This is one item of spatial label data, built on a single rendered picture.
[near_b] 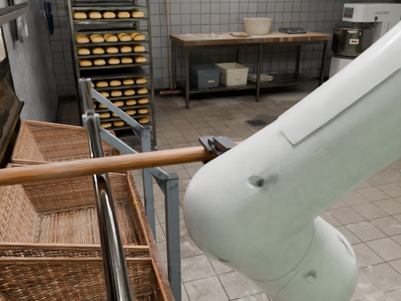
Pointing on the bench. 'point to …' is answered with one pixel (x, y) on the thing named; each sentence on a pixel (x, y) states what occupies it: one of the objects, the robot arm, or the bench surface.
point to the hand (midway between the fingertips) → (210, 153)
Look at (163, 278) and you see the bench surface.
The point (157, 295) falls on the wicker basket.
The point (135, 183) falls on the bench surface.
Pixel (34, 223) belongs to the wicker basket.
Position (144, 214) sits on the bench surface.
